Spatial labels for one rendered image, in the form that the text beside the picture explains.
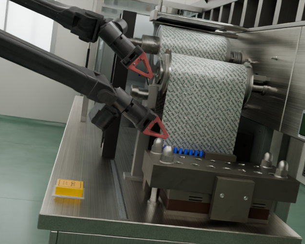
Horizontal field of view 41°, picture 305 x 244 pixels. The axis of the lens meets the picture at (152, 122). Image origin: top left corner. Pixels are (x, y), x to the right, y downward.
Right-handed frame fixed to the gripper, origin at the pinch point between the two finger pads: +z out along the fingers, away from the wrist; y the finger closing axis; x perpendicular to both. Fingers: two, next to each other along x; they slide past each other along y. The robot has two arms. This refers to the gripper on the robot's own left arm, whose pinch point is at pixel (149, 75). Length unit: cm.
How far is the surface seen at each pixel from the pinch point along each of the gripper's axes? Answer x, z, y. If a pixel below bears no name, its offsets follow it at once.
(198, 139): -3.2, 23.3, 6.6
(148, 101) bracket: -5.8, 5.6, 0.2
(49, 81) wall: -68, -58, -549
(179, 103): -0.1, 11.5, 7.4
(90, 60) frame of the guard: -8, -19, -94
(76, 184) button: -36.0, 5.7, 16.0
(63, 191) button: -39.0, 4.1, 19.6
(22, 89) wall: -106, -78, -549
